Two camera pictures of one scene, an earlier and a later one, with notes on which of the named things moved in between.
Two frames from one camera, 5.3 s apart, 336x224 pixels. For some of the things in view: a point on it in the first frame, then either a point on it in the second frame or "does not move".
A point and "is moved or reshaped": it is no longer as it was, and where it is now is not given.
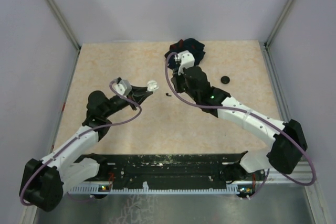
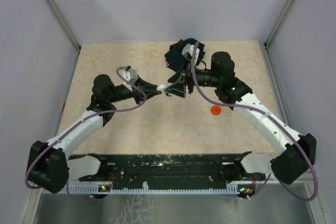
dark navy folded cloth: [191, 44] does not move
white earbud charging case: [152, 85] is moved or reshaped
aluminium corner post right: [265, 49] does not move
